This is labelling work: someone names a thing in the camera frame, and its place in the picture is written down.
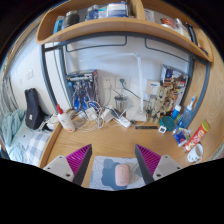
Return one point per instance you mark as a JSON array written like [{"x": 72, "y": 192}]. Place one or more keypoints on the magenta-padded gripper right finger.
[{"x": 150, "y": 161}]

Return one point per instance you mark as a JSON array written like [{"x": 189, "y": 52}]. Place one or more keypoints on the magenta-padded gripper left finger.
[{"x": 78, "y": 161}]

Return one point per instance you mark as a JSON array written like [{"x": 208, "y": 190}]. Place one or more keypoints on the pink computer mouse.
[{"x": 122, "y": 175}]

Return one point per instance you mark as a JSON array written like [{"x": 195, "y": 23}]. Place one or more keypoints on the white blue-cloud mouse pad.
[{"x": 103, "y": 173}]

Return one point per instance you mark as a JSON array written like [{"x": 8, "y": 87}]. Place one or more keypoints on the black ruler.
[{"x": 146, "y": 127}]

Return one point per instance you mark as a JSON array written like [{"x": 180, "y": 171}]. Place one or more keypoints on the blue white snack packet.
[{"x": 181, "y": 137}]

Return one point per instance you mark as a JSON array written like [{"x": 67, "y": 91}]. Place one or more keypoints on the white bottle red cap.
[{"x": 66, "y": 121}]

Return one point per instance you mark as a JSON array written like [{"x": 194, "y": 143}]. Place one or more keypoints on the plaid bedding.
[{"x": 36, "y": 146}]

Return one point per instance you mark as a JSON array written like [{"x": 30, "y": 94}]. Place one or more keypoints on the white mug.
[{"x": 194, "y": 154}]

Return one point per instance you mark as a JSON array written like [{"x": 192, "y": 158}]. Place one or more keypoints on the small white charger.
[{"x": 81, "y": 115}]

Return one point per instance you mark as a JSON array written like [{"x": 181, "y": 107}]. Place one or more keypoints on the white desk lamp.
[{"x": 138, "y": 116}]

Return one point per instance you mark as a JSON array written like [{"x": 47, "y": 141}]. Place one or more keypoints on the white power strip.
[{"x": 121, "y": 121}]

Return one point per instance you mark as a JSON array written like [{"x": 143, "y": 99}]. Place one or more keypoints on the large white charger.
[{"x": 91, "y": 114}]

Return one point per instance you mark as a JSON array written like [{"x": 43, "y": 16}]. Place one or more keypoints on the red chips can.
[{"x": 196, "y": 136}]

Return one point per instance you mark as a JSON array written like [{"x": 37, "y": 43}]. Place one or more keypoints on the blue bottle white cap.
[{"x": 175, "y": 112}]

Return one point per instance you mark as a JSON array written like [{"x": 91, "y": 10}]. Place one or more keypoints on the blue spray bottle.
[{"x": 185, "y": 116}]

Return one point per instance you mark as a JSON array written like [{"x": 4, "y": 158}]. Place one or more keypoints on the brown tree-creature figure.
[{"x": 161, "y": 103}]

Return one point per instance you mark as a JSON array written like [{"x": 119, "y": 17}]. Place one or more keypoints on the clear glass jar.
[{"x": 120, "y": 104}]

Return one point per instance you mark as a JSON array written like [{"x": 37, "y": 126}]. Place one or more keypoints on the blue model kit box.
[{"x": 81, "y": 88}]

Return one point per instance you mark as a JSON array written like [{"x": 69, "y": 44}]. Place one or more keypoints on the white blue-labelled box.
[{"x": 152, "y": 87}]

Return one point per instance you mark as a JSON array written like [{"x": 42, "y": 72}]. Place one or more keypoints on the teal blanket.
[{"x": 11, "y": 126}]

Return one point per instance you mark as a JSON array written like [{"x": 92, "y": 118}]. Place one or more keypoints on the light wooden wardrobe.
[{"x": 208, "y": 106}]

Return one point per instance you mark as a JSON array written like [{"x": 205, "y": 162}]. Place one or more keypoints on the colourful poster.
[{"x": 178, "y": 78}]

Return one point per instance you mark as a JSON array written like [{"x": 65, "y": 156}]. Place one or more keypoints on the wooden shelf unit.
[{"x": 113, "y": 26}]

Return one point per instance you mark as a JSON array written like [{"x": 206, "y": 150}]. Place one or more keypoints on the white wall socket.
[
  {"x": 124, "y": 81},
  {"x": 107, "y": 83}
]

